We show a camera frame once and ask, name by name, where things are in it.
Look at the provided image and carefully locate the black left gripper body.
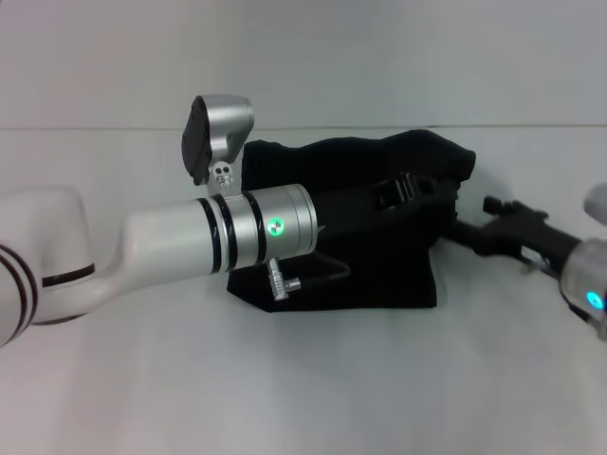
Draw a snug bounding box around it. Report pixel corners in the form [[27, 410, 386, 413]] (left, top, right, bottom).
[[310, 172, 435, 244]]

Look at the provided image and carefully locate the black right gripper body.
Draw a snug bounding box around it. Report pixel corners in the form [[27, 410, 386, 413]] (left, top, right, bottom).
[[445, 200, 585, 276]]

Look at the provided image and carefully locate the black shirt with FREE print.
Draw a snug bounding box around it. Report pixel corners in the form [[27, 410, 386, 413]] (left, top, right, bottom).
[[226, 127, 477, 315]]

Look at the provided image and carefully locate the thin dark cable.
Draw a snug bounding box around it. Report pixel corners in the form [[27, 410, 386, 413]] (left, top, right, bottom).
[[289, 249, 353, 287]]

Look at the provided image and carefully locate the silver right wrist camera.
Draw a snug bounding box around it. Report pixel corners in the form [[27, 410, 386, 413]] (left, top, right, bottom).
[[581, 183, 607, 223]]

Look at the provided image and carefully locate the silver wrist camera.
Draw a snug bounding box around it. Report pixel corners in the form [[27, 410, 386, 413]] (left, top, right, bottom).
[[179, 94, 255, 198], [581, 183, 607, 223]]

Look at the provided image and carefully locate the silver cable plug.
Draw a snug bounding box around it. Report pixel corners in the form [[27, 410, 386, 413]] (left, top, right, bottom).
[[267, 257, 305, 302]]

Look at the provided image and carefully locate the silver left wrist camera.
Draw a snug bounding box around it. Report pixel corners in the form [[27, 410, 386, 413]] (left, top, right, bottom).
[[179, 94, 255, 198]]

